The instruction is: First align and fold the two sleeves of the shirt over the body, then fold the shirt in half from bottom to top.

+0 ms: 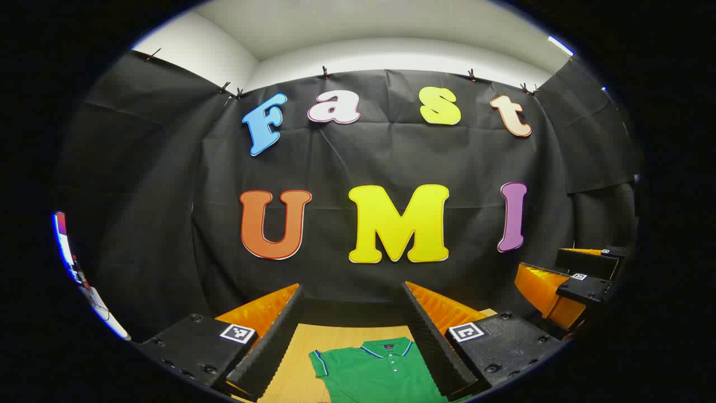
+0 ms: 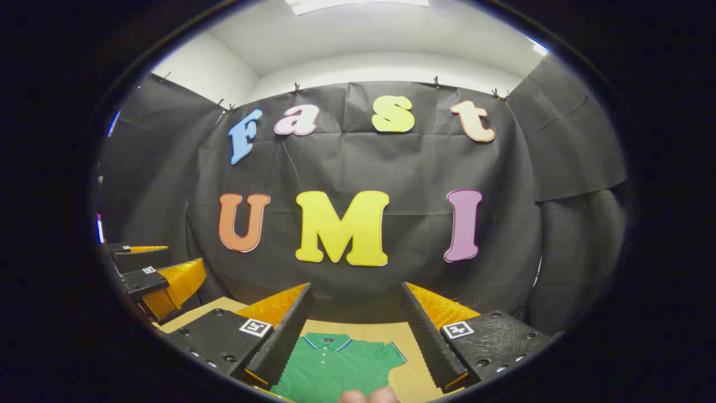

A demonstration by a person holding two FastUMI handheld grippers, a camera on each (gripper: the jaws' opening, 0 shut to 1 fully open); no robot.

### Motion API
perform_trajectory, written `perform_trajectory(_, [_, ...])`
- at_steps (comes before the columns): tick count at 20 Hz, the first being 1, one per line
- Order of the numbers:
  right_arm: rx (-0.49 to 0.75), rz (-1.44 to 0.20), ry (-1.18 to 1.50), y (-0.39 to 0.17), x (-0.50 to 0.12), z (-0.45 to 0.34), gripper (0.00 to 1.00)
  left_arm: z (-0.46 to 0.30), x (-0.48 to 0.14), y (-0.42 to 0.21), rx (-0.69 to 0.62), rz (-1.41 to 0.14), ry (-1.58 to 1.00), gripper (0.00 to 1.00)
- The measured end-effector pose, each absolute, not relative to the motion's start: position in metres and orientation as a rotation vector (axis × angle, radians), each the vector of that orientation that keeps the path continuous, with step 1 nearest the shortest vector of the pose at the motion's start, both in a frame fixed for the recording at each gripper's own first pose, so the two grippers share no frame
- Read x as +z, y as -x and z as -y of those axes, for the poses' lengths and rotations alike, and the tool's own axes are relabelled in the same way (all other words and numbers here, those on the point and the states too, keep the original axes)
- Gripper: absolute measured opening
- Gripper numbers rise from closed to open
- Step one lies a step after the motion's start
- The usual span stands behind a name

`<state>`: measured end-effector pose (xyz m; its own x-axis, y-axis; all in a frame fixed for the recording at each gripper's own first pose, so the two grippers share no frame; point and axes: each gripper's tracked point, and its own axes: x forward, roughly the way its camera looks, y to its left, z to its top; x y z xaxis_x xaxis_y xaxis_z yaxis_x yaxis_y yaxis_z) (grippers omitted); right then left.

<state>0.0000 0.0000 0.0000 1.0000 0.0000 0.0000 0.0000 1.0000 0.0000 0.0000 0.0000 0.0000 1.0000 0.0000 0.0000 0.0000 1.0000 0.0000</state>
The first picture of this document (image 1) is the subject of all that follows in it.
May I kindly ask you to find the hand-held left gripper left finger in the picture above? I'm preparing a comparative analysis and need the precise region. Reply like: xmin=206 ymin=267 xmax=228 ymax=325
xmin=134 ymin=283 xmax=305 ymax=402

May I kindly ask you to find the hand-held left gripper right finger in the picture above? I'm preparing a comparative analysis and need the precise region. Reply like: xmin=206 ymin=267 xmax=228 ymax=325
xmin=402 ymin=281 xmax=567 ymax=400

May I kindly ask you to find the green T-shirt with blue trim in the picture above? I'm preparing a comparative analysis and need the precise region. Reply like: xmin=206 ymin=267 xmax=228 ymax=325
xmin=309 ymin=336 xmax=473 ymax=403

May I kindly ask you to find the black backdrop cloth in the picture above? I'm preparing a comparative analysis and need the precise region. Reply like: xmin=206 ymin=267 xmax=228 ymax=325
xmin=56 ymin=49 xmax=644 ymax=342

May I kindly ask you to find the white ceiling light strip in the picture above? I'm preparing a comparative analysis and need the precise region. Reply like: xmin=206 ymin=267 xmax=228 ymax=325
xmin=548 ymin=35 xmax=576 ymax=57

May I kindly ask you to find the row of black cloth clips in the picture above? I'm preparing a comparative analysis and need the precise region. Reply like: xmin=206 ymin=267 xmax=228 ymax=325
xmin=145 ymin=48 xmax=540 ymax=99

